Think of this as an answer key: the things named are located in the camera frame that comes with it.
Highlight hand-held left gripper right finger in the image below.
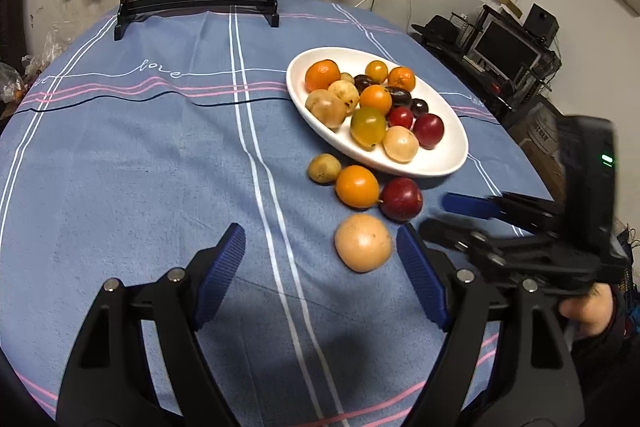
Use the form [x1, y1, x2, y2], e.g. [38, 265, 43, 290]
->
[396, 223, 586, 427]

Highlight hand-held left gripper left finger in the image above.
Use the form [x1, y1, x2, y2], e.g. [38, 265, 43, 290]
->
[56, 222, 247, 427]

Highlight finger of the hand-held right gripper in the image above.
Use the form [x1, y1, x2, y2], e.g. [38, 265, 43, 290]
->
[442, 191, 567, 234]
[419, 217, 602, 294]

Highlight white oval plate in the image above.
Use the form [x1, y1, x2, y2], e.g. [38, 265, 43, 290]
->
[286, 47, 469, 178]

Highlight dark red plum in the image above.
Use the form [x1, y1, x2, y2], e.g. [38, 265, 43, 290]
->
[380, 177, 424, 223]
[412, 113, 446, 150]

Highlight tan round fruit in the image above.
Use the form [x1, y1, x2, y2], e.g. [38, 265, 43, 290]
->
[382, 125, 420, 164]
[334, 213, 393, 274]
[305, 89, 348, 130]

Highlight small orange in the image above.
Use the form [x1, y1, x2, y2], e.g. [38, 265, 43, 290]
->
[387, 66, 417, 92]
[358, 84, 393, 116]
[335, 164, 381, 209]

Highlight small red plum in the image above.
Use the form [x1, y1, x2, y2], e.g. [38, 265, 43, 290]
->
[387, 106, 415, 130]

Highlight green and orange citrus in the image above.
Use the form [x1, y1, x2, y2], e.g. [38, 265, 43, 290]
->
[350, 106, 387, 152]

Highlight large orange tangerine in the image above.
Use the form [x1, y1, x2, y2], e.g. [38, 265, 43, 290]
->
[305, 59, 342, 92]

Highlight person's right hand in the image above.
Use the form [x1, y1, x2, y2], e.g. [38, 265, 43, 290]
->
[559, 284, 616, 338]

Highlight cardboard box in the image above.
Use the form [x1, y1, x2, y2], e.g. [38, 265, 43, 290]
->
[505, 97, 571, 198]

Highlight blue striped tablecloth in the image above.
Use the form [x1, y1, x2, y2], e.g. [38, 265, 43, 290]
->
[0, 0, 556, 427]

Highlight black computer desk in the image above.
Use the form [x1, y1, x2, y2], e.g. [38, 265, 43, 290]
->
[410, 4, 563, 118]

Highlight computer monitor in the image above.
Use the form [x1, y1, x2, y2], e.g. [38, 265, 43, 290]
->
[472, 18, 543, 80]

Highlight small yellow-orange kumquat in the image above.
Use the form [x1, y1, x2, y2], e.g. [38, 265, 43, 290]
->
[364, 60, 389, 84]

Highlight yellow spotted fruit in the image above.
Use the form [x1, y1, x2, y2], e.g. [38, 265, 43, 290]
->
[327, 79, 361, 110]

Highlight black speaker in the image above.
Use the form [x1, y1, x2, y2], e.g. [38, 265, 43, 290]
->
[524, 3, 560, 40]

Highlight black hat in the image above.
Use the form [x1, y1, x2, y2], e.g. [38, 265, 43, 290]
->
[422, 16, 468, 45]

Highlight flat cardboard piece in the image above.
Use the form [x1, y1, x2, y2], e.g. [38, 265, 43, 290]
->
[482, 0, 523, 20]

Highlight clear plastic bag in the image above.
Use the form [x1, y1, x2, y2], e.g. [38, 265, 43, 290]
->
[0, 32, 66, 108]

